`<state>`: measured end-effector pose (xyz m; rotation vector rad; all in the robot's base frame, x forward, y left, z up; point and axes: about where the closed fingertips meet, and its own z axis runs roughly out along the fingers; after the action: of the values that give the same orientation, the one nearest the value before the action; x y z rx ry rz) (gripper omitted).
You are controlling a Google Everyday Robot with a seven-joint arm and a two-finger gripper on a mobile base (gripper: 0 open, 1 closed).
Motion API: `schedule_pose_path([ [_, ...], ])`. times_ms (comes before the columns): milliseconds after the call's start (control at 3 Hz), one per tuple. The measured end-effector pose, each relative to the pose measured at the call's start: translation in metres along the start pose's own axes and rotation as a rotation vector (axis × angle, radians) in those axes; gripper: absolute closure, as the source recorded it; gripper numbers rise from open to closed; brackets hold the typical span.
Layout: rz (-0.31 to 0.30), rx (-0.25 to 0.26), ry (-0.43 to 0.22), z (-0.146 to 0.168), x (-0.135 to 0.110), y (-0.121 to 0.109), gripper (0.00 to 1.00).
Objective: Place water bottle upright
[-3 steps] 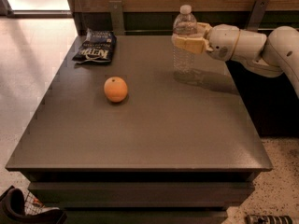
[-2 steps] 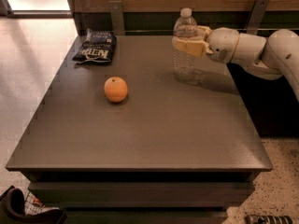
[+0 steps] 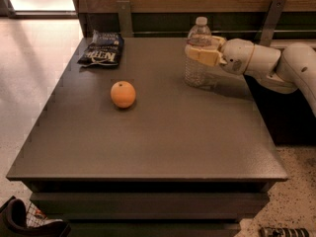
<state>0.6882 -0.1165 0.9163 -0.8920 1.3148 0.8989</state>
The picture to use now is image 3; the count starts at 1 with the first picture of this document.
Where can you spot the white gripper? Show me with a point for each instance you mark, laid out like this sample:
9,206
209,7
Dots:
237,56

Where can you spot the clear plastic water bottle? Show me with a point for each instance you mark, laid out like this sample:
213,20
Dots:
199,37

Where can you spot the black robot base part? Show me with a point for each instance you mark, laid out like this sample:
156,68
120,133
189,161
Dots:
13,222

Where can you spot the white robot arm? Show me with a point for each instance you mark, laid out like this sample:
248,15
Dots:
282,71

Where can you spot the orange fruit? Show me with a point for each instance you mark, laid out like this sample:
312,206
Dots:
123,94

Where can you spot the dark blue chip bag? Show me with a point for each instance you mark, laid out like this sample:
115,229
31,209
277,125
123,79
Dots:
105,49

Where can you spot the dark grey table with drawers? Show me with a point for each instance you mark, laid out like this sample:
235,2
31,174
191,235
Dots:
180,162

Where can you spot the black cylindrical floor object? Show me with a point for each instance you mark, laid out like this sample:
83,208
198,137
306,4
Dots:
285,232

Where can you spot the right metal wall bracket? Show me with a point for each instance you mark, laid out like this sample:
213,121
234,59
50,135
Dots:
270,22

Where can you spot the metal wall bracket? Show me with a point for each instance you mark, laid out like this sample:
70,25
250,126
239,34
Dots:
270,22
124,18

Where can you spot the left metal wall bracket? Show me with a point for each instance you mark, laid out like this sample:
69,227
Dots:
124,18

